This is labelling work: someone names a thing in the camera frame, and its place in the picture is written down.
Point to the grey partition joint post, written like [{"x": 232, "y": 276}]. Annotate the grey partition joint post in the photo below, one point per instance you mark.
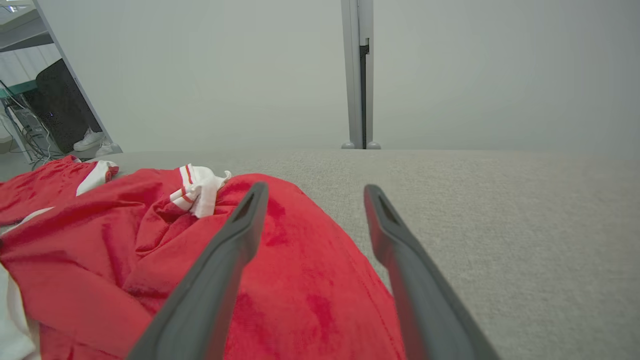
[{"x": 351, "y": 75}]

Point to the red jersey with white trim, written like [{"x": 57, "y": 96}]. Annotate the red jersey with white trim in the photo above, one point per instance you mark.
[{"x": 300, "y": 280}]

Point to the red shorts with white stripe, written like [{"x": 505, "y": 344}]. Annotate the red shorts with white stripe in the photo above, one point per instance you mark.
[{"x": 45, "y": 185}]

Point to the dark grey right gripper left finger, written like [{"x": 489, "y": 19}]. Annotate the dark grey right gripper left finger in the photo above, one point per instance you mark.
[{"x": 215, "y": 290}]

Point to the black computer tower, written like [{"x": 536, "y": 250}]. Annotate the black computer tower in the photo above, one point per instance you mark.
[{"x": 60, "y": 105}]

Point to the teal desk bar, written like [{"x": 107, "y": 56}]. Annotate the teal desk bar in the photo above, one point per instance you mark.
[{"x": 17, "y": 90}]

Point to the white sneaker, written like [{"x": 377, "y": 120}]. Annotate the white sneaker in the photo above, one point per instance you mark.
[
  {"x": 105, "y": 149},
  {"x": 87, "y": 141}
]

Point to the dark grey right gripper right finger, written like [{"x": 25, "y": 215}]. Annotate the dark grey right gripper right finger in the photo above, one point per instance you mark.
[{"x": 420, "y": 300}]

